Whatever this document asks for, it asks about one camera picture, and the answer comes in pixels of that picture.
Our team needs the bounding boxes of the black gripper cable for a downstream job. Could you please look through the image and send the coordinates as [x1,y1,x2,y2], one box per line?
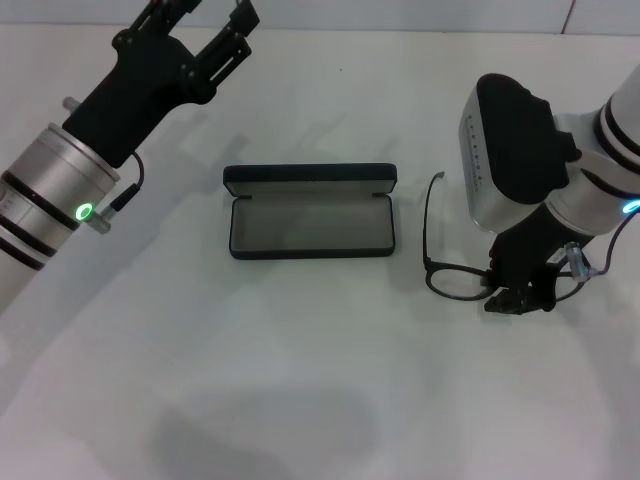
[94,151,146,234]
[552,202,640,282]

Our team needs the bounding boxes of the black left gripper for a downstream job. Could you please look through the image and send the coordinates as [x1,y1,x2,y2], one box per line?
[62,0,262,170]

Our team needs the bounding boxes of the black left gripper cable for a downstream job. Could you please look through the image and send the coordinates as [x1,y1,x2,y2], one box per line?
[94,151,146,234]

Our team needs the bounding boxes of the black glasses case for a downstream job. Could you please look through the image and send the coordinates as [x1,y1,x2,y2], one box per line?
[222,162,399,261]

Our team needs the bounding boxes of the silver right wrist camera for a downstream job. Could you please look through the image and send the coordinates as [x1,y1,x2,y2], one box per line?
[458,73,584,234]

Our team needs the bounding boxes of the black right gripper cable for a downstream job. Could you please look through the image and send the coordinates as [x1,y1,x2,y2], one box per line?
[552,202,640,282]

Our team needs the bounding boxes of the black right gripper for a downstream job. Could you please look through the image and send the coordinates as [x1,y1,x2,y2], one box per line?
[482,202,586,316]

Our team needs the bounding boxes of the black glasses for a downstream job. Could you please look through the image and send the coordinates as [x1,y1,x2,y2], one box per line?
[422,171,584,304]

